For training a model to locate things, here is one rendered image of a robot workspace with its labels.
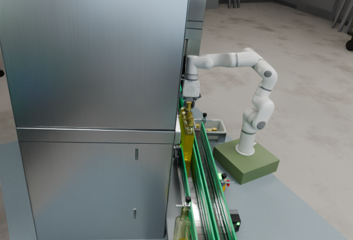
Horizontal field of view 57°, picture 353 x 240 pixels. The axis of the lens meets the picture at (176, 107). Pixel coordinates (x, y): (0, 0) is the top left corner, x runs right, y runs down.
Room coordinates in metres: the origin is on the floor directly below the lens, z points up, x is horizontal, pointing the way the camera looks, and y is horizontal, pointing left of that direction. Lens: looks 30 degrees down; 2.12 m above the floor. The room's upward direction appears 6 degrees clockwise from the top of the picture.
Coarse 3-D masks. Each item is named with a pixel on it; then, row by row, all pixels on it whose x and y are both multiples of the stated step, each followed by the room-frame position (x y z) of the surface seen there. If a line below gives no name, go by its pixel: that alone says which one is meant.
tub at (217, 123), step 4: (216, 120) 2.09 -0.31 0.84; (220, 120) 2.09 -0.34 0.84; (200, 124) 2.07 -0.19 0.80; (204, 124) 2.08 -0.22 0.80; (208, 124) 2.08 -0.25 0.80; (212, 124) 2.09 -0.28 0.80; (216, 124) 2.09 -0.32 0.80; (220, 124) 2.08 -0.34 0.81; (208, 128) 2.07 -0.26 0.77; (216, 128) 2.09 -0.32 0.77; (220, 128) 2.06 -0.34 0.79; (224, 128) 1.99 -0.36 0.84; (208, 132) 1.92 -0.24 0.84; (212, 132) 1.92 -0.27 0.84; (216, 132) 1.93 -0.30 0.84; (220, 132) 1.93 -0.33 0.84; (224, 132) 1.94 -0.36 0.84
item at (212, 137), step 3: (225, 132) 1.95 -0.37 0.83; (207, 135) 1.92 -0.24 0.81; (210, 135) 1.93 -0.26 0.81; (213, 135) 1.93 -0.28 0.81; (216, 135) 1.93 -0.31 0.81; (219, 135) 1.93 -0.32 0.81; (222, 135) 1.94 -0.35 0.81; (225, 135) 1.94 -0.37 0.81; (210, 138) 1.93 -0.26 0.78; (213, 138) 1.93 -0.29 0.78; (216, 138) 1.93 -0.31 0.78; (219, 138) 1.93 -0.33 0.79; (222, 138) 1.94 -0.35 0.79; (210, 141) 1.93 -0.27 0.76; (213, 141) 1.93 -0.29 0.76; (216, 141) 1.93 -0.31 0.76; (219, 141) 1.93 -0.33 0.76; (222, 141) 1.94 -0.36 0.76
